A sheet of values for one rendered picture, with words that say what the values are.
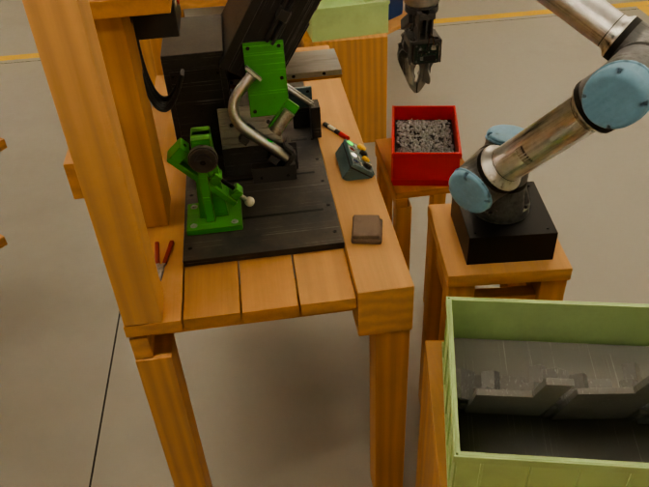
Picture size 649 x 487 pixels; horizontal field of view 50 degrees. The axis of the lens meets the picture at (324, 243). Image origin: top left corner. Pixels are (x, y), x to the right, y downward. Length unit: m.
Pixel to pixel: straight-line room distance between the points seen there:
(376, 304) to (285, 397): 1.00
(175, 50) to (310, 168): 0.52
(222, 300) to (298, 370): 1.04
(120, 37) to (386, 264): 0.83
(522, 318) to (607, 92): 0.53
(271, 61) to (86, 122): 0.77
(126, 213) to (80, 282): 1.83
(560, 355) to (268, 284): 0.70
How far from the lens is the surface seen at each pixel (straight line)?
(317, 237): 1.83
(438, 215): 2.00
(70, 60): 1.34
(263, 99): 2.05
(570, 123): 1.47
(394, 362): 1.87
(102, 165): 1.44
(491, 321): 1.62
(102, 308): 3.14
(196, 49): 2.10
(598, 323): 1.66
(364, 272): 1.72
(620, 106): 1.39
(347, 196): 1.98
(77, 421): 2.74
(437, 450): 1.51
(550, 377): 1.23
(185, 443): 2.04
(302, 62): 2.23
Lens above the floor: 2.02
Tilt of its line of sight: 38 degrees down
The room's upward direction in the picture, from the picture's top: 3 degrees counter-clockwise
